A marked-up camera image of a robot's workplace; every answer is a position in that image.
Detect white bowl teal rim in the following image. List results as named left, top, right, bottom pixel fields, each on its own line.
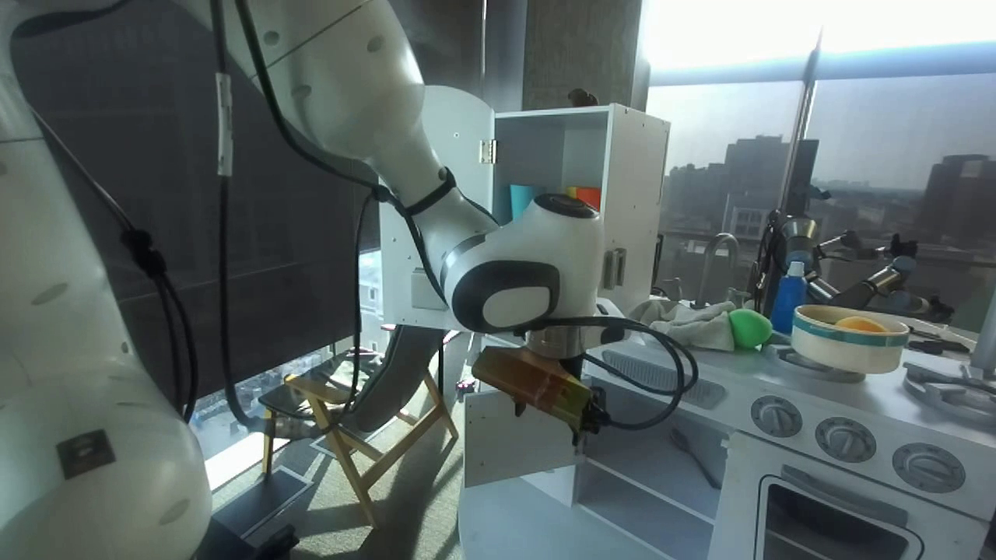
left=789, top=301, right=915, bottom=378

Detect grey toy utensil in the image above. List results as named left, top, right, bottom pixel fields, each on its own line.
left=900, top=357, right=996, bottom=404

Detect white toy oven door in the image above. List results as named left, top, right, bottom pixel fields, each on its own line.
left=706, top=431, right=991, bottom=560

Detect wooden folding chair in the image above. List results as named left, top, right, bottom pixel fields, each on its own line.
left=256, top=323, right=462, bottom=529

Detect black floor box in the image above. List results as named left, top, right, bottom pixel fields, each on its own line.
left=192, top=471, right=319, bottom=560

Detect black bottle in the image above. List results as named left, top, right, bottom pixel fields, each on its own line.
left=750, top=210, right=793, bottom=315

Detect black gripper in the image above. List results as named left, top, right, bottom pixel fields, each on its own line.
left=522, top=350, right=590, bottom=386

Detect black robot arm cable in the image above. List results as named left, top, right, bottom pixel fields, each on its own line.
left=19, top=0, right=275, bottom=431

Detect yellow toy food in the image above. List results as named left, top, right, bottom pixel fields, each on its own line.
left=830, top=315, right=897, bottom=340

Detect blue cup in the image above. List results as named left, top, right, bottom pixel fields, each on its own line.
left=504, top=180, right=545, bottom=224

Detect grey toy sink basin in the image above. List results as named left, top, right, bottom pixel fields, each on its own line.
left=590, top=351, right=731, bottom=416

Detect grey oven knob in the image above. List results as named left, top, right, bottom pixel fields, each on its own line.
left=813, top=414, right=882, bottom=466
left=747, top=392, right=805, bottom=443
left=891, top=443, right=968, bottom=497

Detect blue bottle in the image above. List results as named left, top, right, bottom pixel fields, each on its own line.
left=769, top=254, right=813, bottom=340

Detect white toy kitchen cabinet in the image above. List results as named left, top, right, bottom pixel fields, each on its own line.
left=376, top=85, right=996, bottom=560

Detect black camera cable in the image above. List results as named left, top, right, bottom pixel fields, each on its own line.
left=516, top=315, right=700, bottom=435

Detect white crumpled cloth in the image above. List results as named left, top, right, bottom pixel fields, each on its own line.
left=626, top=292, right=747, bottom=357

